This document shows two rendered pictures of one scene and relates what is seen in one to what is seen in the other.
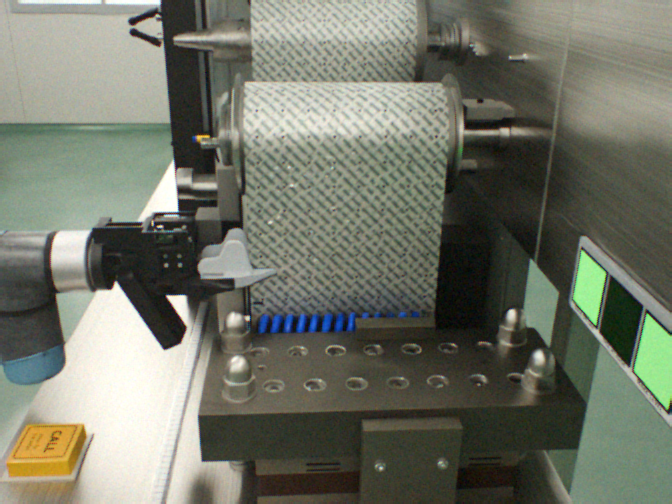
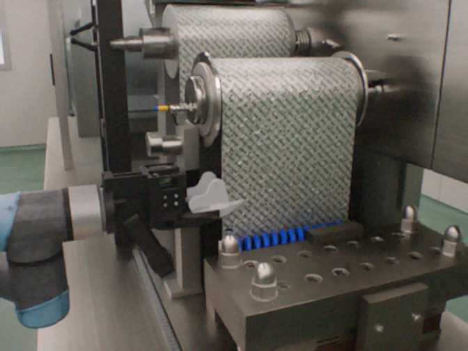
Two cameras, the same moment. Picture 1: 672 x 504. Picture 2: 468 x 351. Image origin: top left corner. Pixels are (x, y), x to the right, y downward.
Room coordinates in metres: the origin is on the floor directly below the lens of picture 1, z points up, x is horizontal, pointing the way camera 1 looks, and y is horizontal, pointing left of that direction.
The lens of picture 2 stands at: (0.12, 0.28, 1.34)
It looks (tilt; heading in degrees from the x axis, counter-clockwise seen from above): 17 degrees down; 343
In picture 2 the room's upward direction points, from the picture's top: straight up
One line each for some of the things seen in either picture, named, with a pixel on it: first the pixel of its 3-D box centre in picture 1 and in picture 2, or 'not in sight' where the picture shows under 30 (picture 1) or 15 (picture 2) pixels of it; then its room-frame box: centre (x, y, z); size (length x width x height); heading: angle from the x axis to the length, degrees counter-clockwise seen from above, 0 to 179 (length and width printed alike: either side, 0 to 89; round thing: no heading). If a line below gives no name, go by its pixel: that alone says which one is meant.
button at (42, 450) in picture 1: (47, 449); not in sight; (0.63, 0.34, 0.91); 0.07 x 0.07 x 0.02; 4
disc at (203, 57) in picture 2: (240, 135); (204, 99); (0.81, 0.12, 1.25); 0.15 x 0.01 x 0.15; 4
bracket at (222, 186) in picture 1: (220, 270); (179, 212); (0.84, 0.16, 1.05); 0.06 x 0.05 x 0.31; 94
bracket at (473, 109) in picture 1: (484, 107); (363, 74); (0.83, -0.18, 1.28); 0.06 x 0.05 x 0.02; 94
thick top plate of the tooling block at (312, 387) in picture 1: (384, 387); (346, 275); (0.64, -0.06, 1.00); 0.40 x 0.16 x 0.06; 94
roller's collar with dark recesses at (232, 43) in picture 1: (234, 40); (155, 43); (1.06, 0.16, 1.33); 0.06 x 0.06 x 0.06; 4
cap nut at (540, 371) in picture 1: (540, 367); (453, 238); (0.61, -0.22, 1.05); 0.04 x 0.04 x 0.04
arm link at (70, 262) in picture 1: (82, 260); (88, 211); (0.74, 0.31, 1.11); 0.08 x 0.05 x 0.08; 4
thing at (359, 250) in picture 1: (344, 258); (290, 186); (0.76, -0.01, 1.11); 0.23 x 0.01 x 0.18; 94
